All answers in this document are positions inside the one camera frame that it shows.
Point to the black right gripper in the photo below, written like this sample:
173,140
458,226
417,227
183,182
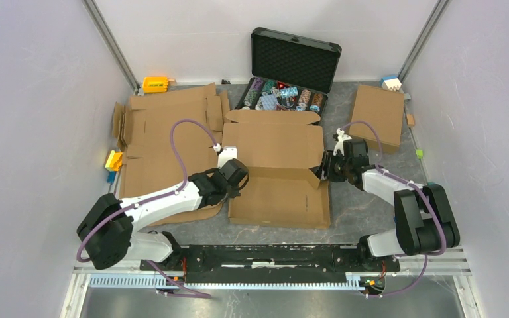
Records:
325,171

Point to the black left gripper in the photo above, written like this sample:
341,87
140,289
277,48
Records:
234,192

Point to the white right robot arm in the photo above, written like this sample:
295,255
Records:
424,220

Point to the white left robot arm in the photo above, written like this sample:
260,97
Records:
112,229

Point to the folded brown cardboard box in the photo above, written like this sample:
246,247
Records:
377,117

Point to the stack of flat cardboard sheets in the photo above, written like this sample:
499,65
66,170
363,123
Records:
157,131

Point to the blue playing card deck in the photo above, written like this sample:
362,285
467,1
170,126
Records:
269,102

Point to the small wooden cube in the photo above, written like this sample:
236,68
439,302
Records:
410,120

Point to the yellow orange toy block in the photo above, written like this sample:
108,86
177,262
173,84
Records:
114,161

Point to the black poker chip case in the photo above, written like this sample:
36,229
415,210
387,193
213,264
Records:
298,70

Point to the blue white toy block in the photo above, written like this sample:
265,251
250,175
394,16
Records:
391,83

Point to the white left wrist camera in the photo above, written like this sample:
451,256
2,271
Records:
225,154

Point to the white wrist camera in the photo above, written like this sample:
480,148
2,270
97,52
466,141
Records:
225,154
341,139

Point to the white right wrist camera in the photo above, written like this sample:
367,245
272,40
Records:
341,139

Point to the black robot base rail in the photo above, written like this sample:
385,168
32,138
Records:
272,263

